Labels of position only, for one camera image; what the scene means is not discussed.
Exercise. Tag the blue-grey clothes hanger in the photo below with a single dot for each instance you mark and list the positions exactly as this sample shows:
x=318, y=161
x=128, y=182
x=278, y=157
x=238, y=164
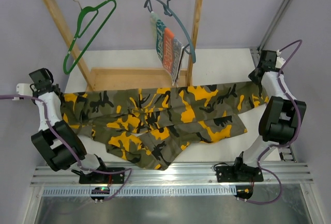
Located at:
x=189, y=48

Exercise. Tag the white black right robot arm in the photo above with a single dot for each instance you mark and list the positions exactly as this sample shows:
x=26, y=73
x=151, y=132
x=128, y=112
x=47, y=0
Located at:
x=280, y=122

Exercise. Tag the aluminium corner frame profile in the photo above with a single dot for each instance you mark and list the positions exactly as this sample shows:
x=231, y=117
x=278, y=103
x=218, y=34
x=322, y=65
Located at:
x=274, y=27

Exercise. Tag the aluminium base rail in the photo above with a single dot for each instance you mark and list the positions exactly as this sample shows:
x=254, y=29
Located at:
x=178, y=173

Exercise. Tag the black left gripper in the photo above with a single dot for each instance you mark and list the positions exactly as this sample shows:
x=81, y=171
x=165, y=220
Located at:
x=57, y=90

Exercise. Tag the slotted grey cable duct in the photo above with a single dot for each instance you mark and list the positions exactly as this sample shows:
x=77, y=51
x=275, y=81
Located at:
x=140, y=191

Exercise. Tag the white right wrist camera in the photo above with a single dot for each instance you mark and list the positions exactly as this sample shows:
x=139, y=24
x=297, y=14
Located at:
x=279, y=60

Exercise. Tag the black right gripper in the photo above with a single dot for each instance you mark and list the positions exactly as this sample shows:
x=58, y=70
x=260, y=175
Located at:
x=256, y=76

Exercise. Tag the wooden clothes rack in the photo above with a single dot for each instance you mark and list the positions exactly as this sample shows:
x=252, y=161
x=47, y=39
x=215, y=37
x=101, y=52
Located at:
x=120, y=69

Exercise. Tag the colourful printed cloth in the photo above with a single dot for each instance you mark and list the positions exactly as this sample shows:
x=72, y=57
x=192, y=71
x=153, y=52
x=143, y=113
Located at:
x=168, y=48

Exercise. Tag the camouflage yellow green trousers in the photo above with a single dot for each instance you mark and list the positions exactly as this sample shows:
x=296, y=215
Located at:
x=151, y=127

